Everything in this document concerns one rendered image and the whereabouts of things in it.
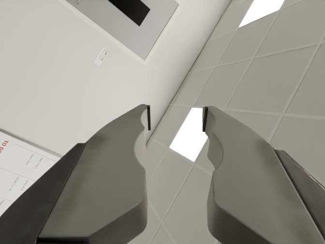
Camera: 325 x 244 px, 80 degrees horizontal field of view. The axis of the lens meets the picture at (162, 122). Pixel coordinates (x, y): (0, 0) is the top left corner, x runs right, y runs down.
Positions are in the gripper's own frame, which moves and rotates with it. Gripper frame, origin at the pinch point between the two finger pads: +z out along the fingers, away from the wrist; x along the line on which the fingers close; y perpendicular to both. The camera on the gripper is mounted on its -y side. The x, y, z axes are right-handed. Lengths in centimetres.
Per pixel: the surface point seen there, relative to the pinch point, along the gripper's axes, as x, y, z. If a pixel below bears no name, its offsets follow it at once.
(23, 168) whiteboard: -182, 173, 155
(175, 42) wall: 3, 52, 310
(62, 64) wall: -140, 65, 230
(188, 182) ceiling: 17, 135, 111
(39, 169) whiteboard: -166, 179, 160
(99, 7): -97, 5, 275
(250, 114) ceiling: 64, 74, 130
